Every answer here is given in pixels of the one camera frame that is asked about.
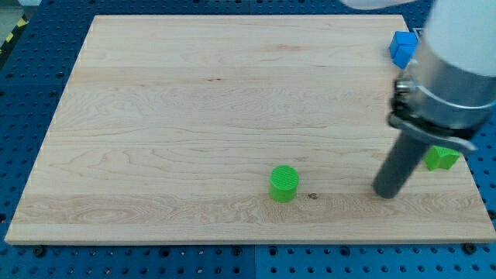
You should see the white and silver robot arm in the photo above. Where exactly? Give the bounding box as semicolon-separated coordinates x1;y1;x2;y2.
388;0;495;153

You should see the green star block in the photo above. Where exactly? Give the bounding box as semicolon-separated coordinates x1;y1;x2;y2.
423;146;461;171

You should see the light wooden board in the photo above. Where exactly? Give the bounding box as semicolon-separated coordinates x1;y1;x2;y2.
5;15;495;245

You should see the green cylinder block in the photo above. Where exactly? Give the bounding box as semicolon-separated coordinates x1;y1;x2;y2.
269;165;299;203

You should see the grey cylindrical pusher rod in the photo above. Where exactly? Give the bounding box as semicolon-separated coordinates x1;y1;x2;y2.
372;132;429;199

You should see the blue cube block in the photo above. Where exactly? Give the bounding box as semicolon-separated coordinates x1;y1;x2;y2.
389;31;418;70

